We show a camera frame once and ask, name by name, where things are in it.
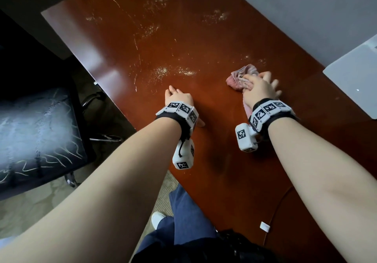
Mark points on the person's right forearm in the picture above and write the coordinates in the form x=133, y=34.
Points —
x=330, y=183

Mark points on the wrist marker band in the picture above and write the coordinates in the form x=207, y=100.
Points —
x=271, y=112
x=179, y=115

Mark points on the black waist pack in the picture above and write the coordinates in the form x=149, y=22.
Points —
x=229, y=248

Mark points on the white shoe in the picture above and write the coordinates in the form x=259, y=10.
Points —
x=158, y=219

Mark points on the person's left forearm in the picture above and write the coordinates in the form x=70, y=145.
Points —
x=103, y=195

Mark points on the right wrist marker band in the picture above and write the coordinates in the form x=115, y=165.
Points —
x=271, y=112

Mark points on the person's left hand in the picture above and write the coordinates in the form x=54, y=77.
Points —
x=179, y=96

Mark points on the blue trousers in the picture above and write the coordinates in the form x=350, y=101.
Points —
x=191, y=212

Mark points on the white router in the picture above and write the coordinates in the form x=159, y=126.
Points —
x=353, y=77

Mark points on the person's right hand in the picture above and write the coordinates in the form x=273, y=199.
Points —
x=262, y=89

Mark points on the red wooden table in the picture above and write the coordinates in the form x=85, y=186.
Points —
x=206, y=36

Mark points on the black office chair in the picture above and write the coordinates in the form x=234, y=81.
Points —
x=35, y=130

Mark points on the left wrist marker band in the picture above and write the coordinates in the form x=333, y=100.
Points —
x=179, y=115

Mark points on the pink cleaning cloth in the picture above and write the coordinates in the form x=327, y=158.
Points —
x=238, y=77

